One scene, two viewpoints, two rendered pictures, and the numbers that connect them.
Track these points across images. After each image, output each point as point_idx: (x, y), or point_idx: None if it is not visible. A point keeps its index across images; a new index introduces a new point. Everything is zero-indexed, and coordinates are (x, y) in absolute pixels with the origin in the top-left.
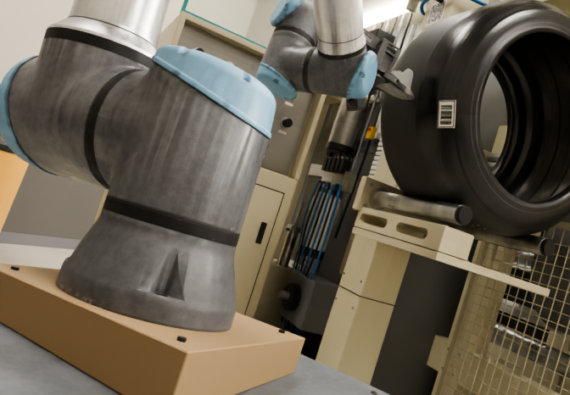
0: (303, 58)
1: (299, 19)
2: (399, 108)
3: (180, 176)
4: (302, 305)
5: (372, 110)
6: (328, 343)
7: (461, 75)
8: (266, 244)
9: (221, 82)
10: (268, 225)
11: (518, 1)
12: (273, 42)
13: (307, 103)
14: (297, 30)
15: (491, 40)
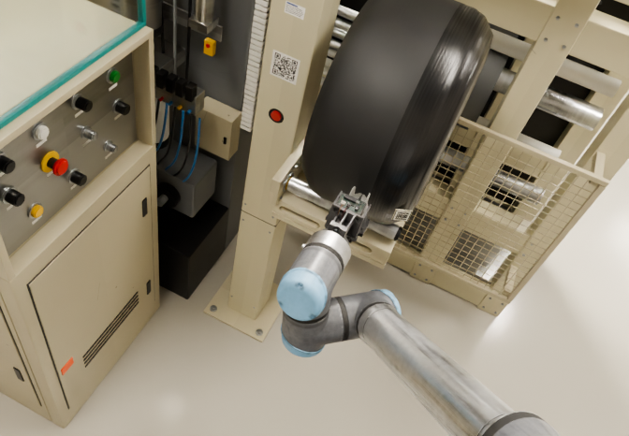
0: (341, 338)
1: (324, 309)
2: (341, 190)
3: None
4: (186, 201)
5: None
6: (248, 247)
7: (416, 190)
8: (151, 207)
9: None
10: (147, 196)
11: (457, 77)
12: (303, 334)
13: (129, 65)
14: (324, 316)
15: (440, 150)
